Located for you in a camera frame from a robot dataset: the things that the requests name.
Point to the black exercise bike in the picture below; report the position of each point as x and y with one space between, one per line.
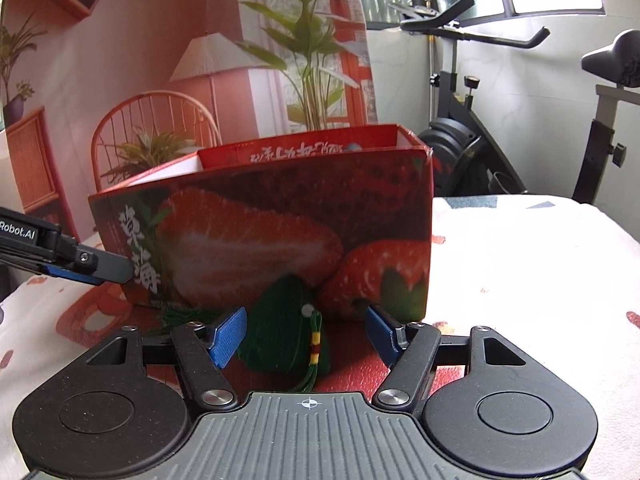
460 140

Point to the red strawberry print box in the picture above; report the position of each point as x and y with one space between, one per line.
250 210

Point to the small grey round object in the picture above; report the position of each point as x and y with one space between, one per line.
353 147

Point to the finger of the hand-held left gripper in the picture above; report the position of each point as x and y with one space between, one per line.
105 267

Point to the room scene wall poster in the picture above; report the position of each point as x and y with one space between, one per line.
150 35

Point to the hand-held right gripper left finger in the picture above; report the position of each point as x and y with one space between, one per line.
227 337

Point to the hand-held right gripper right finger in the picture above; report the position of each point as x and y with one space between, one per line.
382 335

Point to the green knitted zongzi toy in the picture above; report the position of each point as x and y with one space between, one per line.
280 320

